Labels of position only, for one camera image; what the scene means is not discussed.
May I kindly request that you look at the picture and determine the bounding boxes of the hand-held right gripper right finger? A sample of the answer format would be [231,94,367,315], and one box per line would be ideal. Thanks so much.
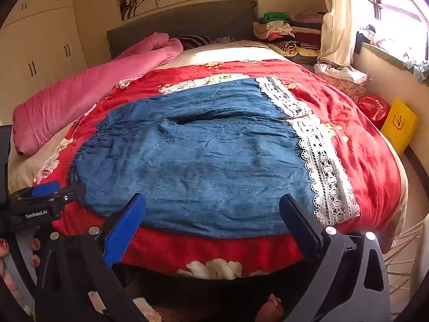
[279,193,391,322]

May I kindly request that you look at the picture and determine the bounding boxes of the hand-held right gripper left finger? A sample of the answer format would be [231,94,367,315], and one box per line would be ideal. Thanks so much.
[35,193,158,322]

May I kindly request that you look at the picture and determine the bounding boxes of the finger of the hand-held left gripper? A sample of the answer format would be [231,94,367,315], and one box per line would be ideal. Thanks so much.
[50,183,88,208]
[31,180,61,198]

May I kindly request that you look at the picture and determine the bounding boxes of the blue denim pants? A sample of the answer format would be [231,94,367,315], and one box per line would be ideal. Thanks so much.
[69,75,361,239]

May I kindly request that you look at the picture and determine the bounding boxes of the person's left hand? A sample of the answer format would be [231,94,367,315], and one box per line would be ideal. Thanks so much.
[0,230,43,269]

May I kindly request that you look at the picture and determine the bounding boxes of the person's foot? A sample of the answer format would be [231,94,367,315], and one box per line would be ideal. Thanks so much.
[261,293,285,322]

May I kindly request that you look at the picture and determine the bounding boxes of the pink quilt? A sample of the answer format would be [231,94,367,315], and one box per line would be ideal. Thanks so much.
[13,33,184,155]

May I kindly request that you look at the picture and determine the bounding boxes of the red floral blanket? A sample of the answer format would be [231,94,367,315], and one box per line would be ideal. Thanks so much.
[8,58,408,280]

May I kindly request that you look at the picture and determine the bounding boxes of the red bag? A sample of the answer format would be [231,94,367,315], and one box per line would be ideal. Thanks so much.
[358,94,391,130]

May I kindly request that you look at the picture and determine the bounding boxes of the yellow box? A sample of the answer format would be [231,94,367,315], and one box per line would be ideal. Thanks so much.
[380,98,419,155]

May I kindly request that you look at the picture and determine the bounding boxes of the cream wardrobe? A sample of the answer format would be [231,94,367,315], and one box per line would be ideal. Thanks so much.
[0,0,88,125]

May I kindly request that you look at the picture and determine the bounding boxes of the floral storage box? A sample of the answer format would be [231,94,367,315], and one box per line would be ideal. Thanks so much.
[322,74,368,105]

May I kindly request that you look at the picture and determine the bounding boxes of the striped pillow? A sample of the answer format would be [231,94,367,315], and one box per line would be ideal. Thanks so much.
[174,34,213,52]

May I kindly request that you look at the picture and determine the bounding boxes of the stack of folded clothes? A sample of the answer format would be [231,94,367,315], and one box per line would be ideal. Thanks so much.
[252,11,324,57]

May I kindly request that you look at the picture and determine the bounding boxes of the pile of light clothes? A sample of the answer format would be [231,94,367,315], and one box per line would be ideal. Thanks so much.
[357,23,429,82]

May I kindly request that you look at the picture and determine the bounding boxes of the grey headboard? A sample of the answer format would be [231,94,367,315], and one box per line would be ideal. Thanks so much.
[106,0,258,59]

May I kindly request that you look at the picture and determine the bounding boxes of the cream curtain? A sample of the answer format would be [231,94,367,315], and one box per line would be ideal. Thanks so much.
[317,0,356,68]

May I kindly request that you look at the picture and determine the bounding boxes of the window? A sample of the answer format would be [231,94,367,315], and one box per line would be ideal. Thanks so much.
[349,0,429,41]

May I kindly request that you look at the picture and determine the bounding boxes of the white wire rack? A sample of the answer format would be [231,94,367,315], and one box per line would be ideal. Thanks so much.
[382,221,423,309]

